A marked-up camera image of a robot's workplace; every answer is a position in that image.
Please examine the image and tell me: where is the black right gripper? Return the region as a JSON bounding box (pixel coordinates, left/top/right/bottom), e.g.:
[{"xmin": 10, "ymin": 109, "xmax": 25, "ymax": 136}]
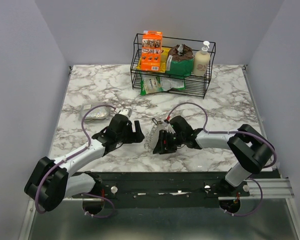
[{"xmin": 152, "ymin": 129, "xmax": 184, "ymax": 155}]

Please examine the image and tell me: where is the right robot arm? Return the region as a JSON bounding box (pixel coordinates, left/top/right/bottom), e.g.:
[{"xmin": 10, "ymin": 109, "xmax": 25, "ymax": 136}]
[{"xmin": 153, "ymin": 116, "xmax": 275, "ymax": 196}]

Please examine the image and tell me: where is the green white snack bag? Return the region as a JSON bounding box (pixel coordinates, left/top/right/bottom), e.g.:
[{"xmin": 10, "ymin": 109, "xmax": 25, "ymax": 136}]
[{"xmin": 140, "ymin": 75, "xmax": 185, "ymax": 96}]

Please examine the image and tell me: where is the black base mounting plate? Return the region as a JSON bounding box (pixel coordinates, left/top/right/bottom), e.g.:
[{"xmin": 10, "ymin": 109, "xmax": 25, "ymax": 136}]
[{"xmin": 89, "ymin": 171, "xmax": 250, "ymax": 209}]

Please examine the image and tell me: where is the yellow snack bag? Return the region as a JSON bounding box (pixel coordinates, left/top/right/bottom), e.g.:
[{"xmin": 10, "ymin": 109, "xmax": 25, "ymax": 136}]
[{"xmin": 137, "ymin": 47, "xmax": 171, "ymax": 73}]

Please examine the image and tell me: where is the steel key organizer red handle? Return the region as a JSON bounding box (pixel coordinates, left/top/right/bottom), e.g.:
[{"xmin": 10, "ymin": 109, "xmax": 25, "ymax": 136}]
[{"xmin": 144, "ymin": 121, "xmax": 175, "ymax": 151}]

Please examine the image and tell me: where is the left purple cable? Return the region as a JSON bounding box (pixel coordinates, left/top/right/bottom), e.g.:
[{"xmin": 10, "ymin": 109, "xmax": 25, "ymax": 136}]
[{"xmin": 36, "ymin": 104, "xmax": 118, "ymax": 215}]

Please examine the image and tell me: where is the cream lotion pump bottle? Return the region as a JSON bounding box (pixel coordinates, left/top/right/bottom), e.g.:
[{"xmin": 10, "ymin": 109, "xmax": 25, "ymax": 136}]
[{"xmin": 192, "ymin": 41, "xmax": 210, "ymax": 77}]

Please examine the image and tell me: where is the aluminium rail frame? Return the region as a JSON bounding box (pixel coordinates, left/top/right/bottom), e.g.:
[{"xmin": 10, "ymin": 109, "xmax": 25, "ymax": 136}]
[{"xmin": 21, "ymin": 64, "xmax": 300, "ymax": 240}]

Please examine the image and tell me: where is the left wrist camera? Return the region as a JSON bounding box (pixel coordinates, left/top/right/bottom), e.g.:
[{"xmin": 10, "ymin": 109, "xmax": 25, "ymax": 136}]
[{"xmin": 115, "ymin": 108, "xmax": 132, "ymax": 118}]

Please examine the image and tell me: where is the silver glitter pouch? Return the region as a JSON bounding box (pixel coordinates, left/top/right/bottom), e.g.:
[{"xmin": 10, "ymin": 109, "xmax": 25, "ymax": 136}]
[{"xmin": 79, "ymin": 102, "xmax": 110, "ymax": 123}]

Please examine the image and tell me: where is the black key tag with keys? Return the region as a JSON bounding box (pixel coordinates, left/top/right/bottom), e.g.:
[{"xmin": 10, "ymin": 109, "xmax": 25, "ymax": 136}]
[{"xmin": 151, "ymin": 118, "xmax": 165, "ymax": 127}]

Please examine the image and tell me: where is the purple cable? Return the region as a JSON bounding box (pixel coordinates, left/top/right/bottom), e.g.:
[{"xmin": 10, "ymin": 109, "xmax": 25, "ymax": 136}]
[
  {"xmin": 166, "ymin": 102, "xmax": 278, "ymax": 181},
  {"xmin": 36, "ymin": 104, "xmax": 118, "ymax": 215}
]

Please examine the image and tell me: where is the orange product box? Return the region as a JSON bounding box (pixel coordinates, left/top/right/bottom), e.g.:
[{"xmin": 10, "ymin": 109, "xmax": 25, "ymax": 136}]
[{"xmin": 140, "ymin": 30, "xmax": 162, "ymax": 72}]

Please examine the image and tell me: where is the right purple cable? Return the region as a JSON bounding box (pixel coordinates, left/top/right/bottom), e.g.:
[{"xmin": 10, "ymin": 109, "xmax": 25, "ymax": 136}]
[{"xmin": 166, "ymin": 102, "xmax": 278, "ymax": 181}]

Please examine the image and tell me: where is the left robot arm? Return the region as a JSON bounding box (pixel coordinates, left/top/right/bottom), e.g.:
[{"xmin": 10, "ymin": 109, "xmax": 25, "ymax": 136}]
[{"xmin": 24, "ymin": 113, "xmax": 145, "ymax": 212}]

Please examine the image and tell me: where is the green brown bag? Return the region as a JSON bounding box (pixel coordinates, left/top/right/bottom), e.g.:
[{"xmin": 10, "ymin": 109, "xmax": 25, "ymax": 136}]
[{"xmin": 165, "ymin": 44, "xmax": 194, "ymax": 78}]

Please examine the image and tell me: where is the black wire shelf rack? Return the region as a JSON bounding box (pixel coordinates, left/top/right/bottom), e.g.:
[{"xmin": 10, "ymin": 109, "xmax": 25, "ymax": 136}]
[{"xmin": 130, "ymin": 33, "xmax": 216, "ymax": 99}]

